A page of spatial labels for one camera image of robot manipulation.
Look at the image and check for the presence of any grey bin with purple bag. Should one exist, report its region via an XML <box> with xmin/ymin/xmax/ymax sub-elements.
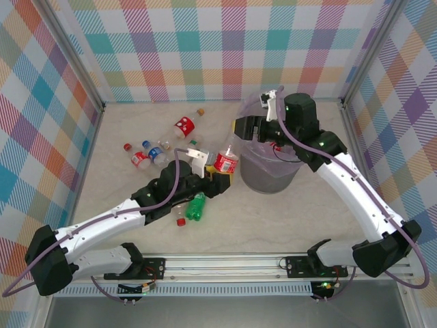
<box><xmin>237</xmin><ymin>92</ymin><xmax>305</xmax><ymax>179</ymax></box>

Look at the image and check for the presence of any clear bottle green cap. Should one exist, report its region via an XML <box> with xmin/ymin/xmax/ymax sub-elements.
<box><xmin>170</xmin><ymin>138</ymin><xmax>206</xmax><ymax>161</ymax></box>

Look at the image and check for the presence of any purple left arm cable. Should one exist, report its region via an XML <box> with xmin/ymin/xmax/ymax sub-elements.
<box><xmin>1</xmin><ymin>147</ymin><xmax>189</xmax><ymax>304</ymax></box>

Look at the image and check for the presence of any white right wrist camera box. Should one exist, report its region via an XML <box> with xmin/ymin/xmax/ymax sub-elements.
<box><xmin>259</xmin><ymin>89</ymin><xmax>285</xmax><ymax>122</ymax></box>

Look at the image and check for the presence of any small crumpled clear bottle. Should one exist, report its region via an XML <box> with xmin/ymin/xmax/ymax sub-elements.
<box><xmin>157</xmin><ymin>136</ymin><xmax>177</xmax><ymax>151</ymax></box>

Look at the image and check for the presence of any white slotted cable duct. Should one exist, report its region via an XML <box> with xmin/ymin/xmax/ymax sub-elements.
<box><xmin>53</xmin><ymin>282</ymin><xmax>313</xmax><ymax>297</ymax></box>

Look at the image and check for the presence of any aluminium side rail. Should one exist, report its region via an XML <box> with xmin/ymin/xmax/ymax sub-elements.
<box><xmin>57</xmin><ymin>104</ymin><xmax>106</xmax><ymax>257</ymax></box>
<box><xmin>336</xmin><ymin>100</ymin><xmax>410</xmax><ymax>256</ymax></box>

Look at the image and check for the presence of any grey metal sheet panel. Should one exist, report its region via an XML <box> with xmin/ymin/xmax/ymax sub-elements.
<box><xmin>44</xmin><ymin>296</ymin><xmax>410</xmax><ymax>328</ymax></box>

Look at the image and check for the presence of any red mushroom label bottle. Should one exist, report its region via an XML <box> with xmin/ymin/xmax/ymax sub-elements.
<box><xmin>169</xmin><ymin>108</ymin><xmax>206</xmax><ymax>139</ymax></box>

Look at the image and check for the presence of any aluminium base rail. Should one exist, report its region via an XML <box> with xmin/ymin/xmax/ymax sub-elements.
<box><xmin>37</xmin><ymin>251</ymin><xmax>416</xmax><ymax>284</ymax></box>

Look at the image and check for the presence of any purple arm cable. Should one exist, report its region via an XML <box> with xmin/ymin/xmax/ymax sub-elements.
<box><xmin>1</xmin><ymin>147</ymin><xmax>189</xmax><ymax>304</ymax></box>
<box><xmin>277</xmin><ymin>85</ymin><xmax>430</xmax><ymax>303</ymax></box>

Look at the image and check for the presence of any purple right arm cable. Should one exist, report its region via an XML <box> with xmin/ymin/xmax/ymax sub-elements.
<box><xmin>277</xmin><ymin>85</ymin><xmax>430</xmax><ymax>303</ymax></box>

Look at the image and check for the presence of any aluminium frame leg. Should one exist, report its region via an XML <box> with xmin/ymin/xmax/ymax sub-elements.
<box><xmin>397</xmin><ymin>279</ymin><xmax>420</xmax><ymax>328</ymax></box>
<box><xmin>32</xmin><ymin>293</ymin><xmax>55</xmax><ymax>328</ymax></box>

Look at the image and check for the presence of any thin black gripper wire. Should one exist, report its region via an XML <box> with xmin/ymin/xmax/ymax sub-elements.
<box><xmin>272</xmin><ymin>145</ymin><xmax>303</xmax><ymax>165</ymax></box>

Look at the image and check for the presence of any green plastic bottle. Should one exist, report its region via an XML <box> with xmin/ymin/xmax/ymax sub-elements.
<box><xmin>185</xmin><ymin>192</ymin><xmax>208</xmax><ymax>222</ymax></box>

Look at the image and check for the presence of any black connector board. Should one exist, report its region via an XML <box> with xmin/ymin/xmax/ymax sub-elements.
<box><xmin>117</xmin><ymin>282</ymin><xmax>158</xmax><ymax>305</ymax></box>
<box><xmin>311</xmin><ymin>279</ymin><xmax>339</xmax><ymax>303</ymax></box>

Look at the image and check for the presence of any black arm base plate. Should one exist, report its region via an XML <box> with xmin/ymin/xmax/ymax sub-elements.
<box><xmin>285</xmin><ymin>255</ymin><xmax>350</xmax><ymax>278</ymax></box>
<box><xmin>103</xmin><ymin>256</ymin><xmax>167</xmax><ymax>282</ymax></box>

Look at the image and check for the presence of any small bottle blue label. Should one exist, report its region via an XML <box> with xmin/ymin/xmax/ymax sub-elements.
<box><xmin>142</xmin><ymin>139</ymin><xmax>169</xmax><ymax>167</ymax></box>

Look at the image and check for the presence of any aluminium frame post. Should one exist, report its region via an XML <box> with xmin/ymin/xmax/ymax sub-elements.
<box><xmin>38</xmin><ymin>0</ymin><xmax>106</xmax><ymax>113</ymax></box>
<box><xmin>339</xmin><ymin>0</ymin><xmax>410</xmax><ymax>107</ymax></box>

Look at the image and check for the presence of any small bottle red label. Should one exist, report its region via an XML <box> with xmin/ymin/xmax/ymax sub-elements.
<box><xmin>122</xmin><ymin>143</ymin><xmax>153</xmax><ymax>170</ymax></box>

